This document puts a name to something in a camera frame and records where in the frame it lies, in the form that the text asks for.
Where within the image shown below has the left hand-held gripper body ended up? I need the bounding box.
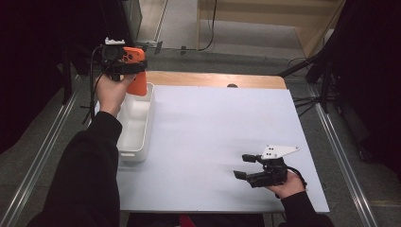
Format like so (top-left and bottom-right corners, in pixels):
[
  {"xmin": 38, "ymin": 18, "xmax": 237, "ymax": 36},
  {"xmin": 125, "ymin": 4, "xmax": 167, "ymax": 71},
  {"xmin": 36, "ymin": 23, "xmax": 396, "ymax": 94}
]
[{"xmin": 100, "ymin": 37, "xmax": 126, "ymax": 81}]

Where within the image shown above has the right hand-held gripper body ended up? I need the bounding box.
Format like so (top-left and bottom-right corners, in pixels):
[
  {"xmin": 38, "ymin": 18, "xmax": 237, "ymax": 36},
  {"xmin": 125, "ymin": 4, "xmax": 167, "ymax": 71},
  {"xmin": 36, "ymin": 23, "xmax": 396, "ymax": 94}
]
[{"xmin": 249, "ymin": 145, "xmax": 301, "ymax": 188}]

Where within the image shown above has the orange phone case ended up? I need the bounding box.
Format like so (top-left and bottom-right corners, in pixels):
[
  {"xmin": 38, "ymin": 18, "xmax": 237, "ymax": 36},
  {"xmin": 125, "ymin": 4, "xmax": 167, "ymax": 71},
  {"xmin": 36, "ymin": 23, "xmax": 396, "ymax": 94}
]
[{"xmin": 122, "ymin": 46, "xmax": 148, "ymax": 97}]

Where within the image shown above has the white plastic bin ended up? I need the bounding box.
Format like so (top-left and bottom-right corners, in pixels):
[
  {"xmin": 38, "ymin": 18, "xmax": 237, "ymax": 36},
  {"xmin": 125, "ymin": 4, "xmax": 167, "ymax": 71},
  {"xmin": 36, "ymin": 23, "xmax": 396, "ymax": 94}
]
[{"xmin": 116, "ymin": 82, "xmax": 156, "ymax": 163}]

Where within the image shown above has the person's right hand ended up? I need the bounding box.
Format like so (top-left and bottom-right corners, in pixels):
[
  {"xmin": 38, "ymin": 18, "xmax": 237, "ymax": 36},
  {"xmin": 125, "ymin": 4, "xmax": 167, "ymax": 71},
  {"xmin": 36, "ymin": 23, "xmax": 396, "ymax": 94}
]
[{"xmin": 266, "ymin": 171, "xmax": 307, "ymax": 200}]

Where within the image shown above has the person's left hand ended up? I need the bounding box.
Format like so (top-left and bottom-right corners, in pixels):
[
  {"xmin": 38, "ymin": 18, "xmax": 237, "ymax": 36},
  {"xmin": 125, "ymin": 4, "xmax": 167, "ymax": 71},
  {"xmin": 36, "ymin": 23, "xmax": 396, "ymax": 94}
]
[{"xmin": 95, "ymin": 73, "xmax": 137, "ymax": 118}]

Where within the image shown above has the dark cabinet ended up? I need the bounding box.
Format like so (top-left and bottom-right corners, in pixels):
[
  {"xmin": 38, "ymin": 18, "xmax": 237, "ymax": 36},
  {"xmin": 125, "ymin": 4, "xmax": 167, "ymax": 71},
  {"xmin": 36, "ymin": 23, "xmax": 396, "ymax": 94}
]
[{"xmin": 100, "ymin": 0, "xmax": 143, "ymax": 48}]

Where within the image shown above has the black metal stand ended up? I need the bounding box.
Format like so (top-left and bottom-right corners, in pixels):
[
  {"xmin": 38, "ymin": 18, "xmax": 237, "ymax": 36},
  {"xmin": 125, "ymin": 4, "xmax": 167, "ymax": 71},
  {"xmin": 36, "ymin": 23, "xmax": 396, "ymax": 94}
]
[{"xmin": 61, "ymin": 44, "xmax": 105, "ymax": 106}]

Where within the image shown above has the white board sheet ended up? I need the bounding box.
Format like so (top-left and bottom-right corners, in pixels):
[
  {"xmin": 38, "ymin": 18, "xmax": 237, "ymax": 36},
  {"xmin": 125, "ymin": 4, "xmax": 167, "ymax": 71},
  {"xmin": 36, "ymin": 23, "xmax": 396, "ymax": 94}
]
[{"xmin": 94, "ymin": 84, "xmax": 330, "ymax": 214}]

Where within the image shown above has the red garment with zipper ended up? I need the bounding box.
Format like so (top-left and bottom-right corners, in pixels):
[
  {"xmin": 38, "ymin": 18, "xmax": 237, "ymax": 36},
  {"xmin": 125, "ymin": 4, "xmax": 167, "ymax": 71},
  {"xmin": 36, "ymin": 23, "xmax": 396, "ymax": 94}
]
[{"xmin": 179, "ymin": 214, "xmax": 197, "ymax": 227}]

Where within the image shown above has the wooden table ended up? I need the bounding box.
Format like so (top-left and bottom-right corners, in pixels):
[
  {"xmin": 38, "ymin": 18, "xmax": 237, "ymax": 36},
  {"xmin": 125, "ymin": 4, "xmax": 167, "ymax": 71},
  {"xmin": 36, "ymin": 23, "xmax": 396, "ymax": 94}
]
[{"xmin": 145, "ymin": 70, "xmax": 288, "ymax": 90}]

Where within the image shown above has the black curtain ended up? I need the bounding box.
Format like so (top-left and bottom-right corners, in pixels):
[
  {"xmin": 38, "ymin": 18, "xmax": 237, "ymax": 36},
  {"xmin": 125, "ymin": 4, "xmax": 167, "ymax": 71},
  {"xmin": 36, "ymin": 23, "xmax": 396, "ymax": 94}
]
[
  {"xmin": 0, "ymin": 0, "xmax": 105, "ymax": 154},
  {"xmin": 327, "ymin": 0, "xmax": 401, "ymax": 178}
]

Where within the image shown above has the black tripod stand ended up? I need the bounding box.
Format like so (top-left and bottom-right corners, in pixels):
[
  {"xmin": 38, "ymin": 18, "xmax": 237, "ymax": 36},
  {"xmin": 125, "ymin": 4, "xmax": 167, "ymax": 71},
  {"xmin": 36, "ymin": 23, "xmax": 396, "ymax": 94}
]
[{"xmin": 278, "ymin": 53, "xmax": 344, "ymax": 116}]

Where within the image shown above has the light wooden shelf unit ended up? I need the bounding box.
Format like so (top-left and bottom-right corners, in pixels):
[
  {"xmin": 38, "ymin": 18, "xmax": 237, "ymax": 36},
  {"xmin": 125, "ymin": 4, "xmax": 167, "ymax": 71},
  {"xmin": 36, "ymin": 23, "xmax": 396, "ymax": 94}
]
[{"xmin": 197, "ymin": 0, "xmax": 346, "ymax": 60}]

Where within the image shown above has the right hand-held gripper cable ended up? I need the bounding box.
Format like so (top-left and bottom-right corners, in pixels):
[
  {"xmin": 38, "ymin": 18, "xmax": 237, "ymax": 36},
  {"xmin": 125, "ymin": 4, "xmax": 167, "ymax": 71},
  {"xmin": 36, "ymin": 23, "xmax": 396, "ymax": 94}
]
[{"xmin": 285, "ymin": 166, "xmax": 308, "ymax": 191}]

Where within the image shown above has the hand-held gripper cable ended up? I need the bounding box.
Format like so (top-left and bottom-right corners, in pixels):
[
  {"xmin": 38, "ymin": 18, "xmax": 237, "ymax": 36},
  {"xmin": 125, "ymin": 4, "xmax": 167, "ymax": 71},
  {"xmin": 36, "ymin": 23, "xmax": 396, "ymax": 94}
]
[
  {"xmin": 285, "ymin": 166, "xmax": 308, "ymax": 191},
  {"xmin": 82, "ymin": 46, "xmax": 110, "ymax": 125}
]

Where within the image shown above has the left hand-held gripper cable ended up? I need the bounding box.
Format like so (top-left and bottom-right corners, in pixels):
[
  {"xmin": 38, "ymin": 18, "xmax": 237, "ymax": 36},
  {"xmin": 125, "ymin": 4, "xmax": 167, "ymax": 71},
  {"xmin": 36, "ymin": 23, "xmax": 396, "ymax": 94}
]
[{"xmin": 82, "ymin": 46, "xmax": 110, "ymax": 125}]

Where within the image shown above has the metal floor rail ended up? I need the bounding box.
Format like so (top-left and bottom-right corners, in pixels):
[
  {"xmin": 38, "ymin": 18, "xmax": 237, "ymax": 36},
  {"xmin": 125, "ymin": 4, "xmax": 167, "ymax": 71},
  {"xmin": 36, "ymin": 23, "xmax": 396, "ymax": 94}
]
[
  {"xmin": 308, "ymin": 84, "xmax": 379, "ymax": 227},
  {"xmin": 0, "ymin": 75, "xmax": 81, "ymax": 227}
]

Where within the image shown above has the black hanging cable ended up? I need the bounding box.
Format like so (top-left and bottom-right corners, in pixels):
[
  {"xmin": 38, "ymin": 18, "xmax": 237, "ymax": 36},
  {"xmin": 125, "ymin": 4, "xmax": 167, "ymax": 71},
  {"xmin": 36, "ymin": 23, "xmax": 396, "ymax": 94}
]
[{"xmin": 181, "ymin": 0, "xmax": 218, "ymax": 53}]

